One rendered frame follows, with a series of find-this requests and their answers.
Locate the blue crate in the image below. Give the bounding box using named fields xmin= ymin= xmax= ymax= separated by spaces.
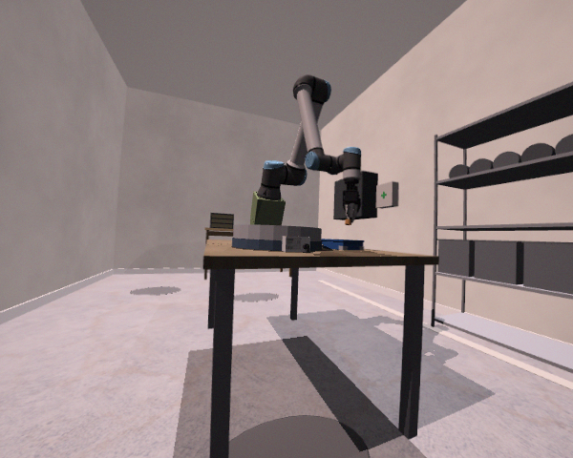
xmin=321 ymin=239 xmax=365 ymax=250

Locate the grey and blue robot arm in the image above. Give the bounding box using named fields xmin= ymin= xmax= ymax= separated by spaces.
xmin=257 ymin=75 xmax=362 ymax=200

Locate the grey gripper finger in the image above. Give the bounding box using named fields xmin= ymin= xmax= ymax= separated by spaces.
xmin=343 ymin=200 xmax=350 ymax=219
xmin=351 ymin=198 xmax=361 ymax=223

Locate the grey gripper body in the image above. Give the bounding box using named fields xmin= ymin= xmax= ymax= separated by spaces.
xmin=343 ymin=178 xmax=359 ymax=204

